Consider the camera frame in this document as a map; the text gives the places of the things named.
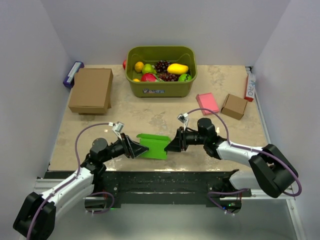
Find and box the large brown cardboard box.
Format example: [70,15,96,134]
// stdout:
[68,68,113,115]

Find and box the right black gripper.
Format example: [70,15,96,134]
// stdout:
[164,127,207,153]

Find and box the dark grapes upper bunch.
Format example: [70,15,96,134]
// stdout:
[154,60,171,74]

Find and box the green round fruit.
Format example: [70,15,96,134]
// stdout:
[178,73,192,82]

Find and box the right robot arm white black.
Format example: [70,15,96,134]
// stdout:
[164,118,299,198]

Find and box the dark grapes bunch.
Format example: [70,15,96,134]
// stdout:
[158,73,180,82]
[154,60,171,74]

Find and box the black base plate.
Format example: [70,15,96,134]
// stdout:
[85,171,251,210]

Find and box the olive green plastic bin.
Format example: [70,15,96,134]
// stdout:
[125,45,198,98]

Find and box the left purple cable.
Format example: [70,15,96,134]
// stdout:
[25,121,115,240]

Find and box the green paper box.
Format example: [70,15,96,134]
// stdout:
[136,133,171,160]

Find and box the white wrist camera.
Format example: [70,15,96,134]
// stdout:
[177,112,190,130]
[112,121,125,141]

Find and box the red dragon fruit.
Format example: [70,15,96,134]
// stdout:
[140,73,159,82]

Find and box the purple white box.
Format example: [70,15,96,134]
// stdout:
[63,61,85,89]

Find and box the yellow mango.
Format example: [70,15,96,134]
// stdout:
[167,63,189,75]

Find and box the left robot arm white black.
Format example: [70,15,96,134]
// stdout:
[13,133,149,240]

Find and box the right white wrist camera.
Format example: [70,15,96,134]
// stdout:
[177,112,190,130]

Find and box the red white box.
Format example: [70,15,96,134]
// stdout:
[244,73,256,102]

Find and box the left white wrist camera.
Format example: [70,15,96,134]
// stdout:
[112,121,125,141]

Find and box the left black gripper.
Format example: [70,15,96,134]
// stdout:
[101,133,149,163]

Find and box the small brown cardboard box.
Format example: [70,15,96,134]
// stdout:
[220,93,248,120]

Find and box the pink box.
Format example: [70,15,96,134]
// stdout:
[196,92,220,116]

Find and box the dark grapes lower bunch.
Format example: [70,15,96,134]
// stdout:
[158,73,180,82]

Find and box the red fruit behind bin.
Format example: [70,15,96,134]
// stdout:
[122,59,127,70]

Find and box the green pear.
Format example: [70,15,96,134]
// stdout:
[141,63,157,75]

